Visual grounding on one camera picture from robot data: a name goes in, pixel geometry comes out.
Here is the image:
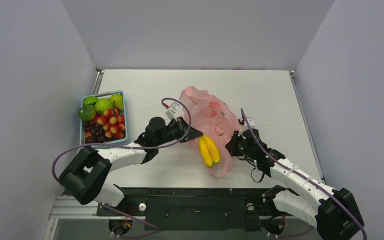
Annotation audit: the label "purple cable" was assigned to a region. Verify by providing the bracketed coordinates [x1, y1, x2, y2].
[52, 97, 193, 240]
[240, 108, 368, 240]

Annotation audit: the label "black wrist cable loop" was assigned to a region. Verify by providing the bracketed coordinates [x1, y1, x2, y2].
[249, 165, 266, 184]

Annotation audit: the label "purple fake grapes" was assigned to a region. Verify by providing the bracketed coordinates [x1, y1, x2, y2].
[82, 121, 108, 144]

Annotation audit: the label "green fake pear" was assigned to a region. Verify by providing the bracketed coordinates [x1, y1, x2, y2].
[109, 93, 124, 111]

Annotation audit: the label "dark green fake lime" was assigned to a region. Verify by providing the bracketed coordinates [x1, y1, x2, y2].
[77, 105, 96, 122]

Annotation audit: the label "blue plastic basket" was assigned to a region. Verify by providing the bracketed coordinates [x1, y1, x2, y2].
[79, 90, 130, 145]

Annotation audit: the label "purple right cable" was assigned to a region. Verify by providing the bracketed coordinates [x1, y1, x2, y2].
[240, 108, 368, 240]

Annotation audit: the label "red fake fruit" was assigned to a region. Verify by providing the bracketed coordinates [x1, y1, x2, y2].
[96, 107, 127, 142]

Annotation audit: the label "pink plastic bag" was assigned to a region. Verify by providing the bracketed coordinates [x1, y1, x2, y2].
[179, 86, 241, 178]

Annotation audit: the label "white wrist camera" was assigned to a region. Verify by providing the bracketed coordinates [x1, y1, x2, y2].
[165, 102, 180, 120]
[238, 117, 256, 137]

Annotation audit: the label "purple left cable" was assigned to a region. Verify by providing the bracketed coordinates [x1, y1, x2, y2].
[52, 97, 193, 240]

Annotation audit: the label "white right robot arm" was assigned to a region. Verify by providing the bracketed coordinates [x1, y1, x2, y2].
[225, 128, 368, 240]

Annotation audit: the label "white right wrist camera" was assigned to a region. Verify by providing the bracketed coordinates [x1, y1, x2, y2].
[238, 117, 256, 137]

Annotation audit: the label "aluminium frame rail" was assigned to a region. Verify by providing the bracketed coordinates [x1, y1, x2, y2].
[42, 196, 98, 240]

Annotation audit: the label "green fake fruit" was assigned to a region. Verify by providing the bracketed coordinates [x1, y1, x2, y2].
[94, 98, 114, 115]

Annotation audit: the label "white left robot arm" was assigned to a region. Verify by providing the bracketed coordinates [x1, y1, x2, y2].
[56, 117, 204, 215]

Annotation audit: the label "yellow fake fruit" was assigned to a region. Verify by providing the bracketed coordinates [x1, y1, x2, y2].
[198, 135, 222, 168]

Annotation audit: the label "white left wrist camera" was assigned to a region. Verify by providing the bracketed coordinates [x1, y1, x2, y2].
[165, 102, 180, 120]

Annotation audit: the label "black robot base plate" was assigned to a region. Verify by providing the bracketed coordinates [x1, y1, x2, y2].
[95, 185, 299, 233]

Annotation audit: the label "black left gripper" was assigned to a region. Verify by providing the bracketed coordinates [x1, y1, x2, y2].
[155, 117, 203, 147]

